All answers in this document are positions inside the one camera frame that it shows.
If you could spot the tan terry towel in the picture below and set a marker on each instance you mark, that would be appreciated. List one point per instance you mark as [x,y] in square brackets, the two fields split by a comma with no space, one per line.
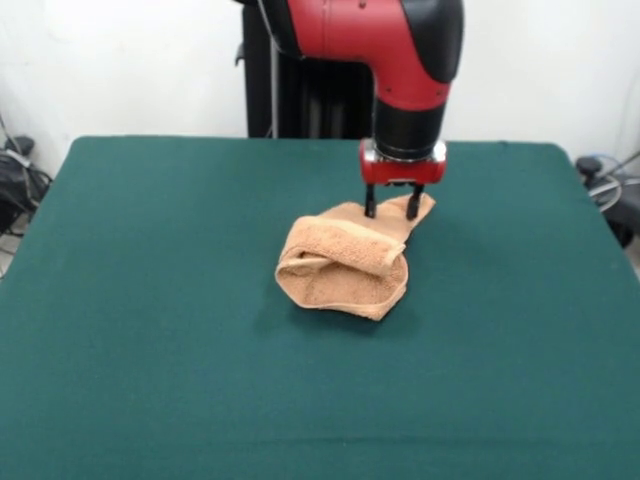
[345,280]

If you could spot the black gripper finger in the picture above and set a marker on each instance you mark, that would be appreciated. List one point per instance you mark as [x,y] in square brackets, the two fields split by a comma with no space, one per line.
[414,202]
[370,202]

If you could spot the dark green table cloth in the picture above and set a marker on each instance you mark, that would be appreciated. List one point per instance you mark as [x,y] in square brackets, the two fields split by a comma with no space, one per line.
[150,350]

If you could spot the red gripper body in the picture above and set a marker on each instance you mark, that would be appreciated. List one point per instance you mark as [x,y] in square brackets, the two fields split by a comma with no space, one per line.
[400,172]

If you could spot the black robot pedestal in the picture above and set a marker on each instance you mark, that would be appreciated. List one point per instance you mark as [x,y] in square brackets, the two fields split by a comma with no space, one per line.
[260,90]

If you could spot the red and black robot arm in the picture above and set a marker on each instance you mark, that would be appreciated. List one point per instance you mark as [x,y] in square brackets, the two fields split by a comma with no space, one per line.
[350,30]

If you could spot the black wheeled stand base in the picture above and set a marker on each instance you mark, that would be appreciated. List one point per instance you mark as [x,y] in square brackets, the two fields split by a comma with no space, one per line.
[15,185]
[625,210]

